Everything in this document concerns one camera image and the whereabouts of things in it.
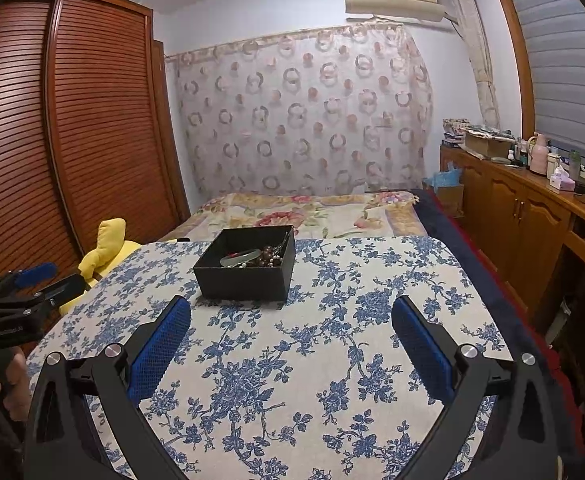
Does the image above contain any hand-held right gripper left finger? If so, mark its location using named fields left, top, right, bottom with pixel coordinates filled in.
left=22, top=295, right=193, bottom=480

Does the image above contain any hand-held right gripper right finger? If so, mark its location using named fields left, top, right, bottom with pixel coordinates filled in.
left=391, top=294, right=579, bottom=480

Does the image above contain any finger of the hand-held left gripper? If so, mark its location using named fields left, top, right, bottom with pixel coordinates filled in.
left=1, top=273, right=92, bottom=312
left=0, top=262, right=58, bottom=294

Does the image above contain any black jewelry box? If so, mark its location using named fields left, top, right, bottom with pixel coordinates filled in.
left=193, top=224, right=297, bottom=304

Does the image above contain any person's left hand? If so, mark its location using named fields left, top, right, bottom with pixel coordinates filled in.
left=0, top=348, right=33, bottom=412

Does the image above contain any yellow plush toy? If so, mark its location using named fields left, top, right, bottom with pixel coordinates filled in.
left=60, top=218, right=146, bottom=316

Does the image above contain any dark blue blanket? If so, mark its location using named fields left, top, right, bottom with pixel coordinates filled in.
left=411, top=187, right=585, bottom=458

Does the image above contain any pale bangle with red trim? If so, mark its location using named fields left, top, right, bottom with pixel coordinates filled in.
left=220, top=250, right=259, bottom=268

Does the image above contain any blue floral tablecloth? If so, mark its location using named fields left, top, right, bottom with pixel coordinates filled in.
left=24, top=235, right=516, bottom=480

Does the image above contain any brown slatted wardrobe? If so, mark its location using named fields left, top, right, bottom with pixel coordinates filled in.
left=0, top=0, right=192, bottom=286

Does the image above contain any small cardboard box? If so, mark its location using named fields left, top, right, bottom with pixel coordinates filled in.
left=435, top=182, right=466, bottom=219

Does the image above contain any wooden cabinet desk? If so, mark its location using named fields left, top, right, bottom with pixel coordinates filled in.
left=439, top=145, right=585, bottom=343

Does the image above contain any blue plastic bag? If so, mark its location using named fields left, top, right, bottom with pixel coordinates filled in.
left=423, top=164, right=466, bottom=194

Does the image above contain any pink floral bedspread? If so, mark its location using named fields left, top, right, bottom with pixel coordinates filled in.
left=159, top=190, right=426, bottom=244

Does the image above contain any large cardboard box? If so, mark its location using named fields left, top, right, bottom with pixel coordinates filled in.
left=464, top=129, right=514, bottom=159

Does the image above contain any pink tissue box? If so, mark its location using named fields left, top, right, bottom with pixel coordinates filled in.
left=548, top=167, right=576, bottom=191

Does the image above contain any patterned fabric bag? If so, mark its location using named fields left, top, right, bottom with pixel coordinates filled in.
left=441, top=118, right=471, bottom=147

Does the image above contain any pink thermos jug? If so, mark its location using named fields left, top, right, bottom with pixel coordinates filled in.
left=528, top=132, right=552, bottom=176

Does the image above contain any tied cream window curtain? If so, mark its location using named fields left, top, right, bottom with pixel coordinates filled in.
left=442, top=0, right=501, bottom=129

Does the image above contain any grey window blind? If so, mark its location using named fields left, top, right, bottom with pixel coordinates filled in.
left=502, top=0, right=585, bottom=167

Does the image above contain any brown bead bracelet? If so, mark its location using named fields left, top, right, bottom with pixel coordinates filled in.
left=249, top=244, right=286, bottom=268

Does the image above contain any ring patterned sheer curtain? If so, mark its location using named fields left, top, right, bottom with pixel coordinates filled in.
left=164, top=24, right=434, bottom=199

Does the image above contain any wooden window frame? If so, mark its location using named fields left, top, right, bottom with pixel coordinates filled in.
left=487, top=0, right=585, bottom=183

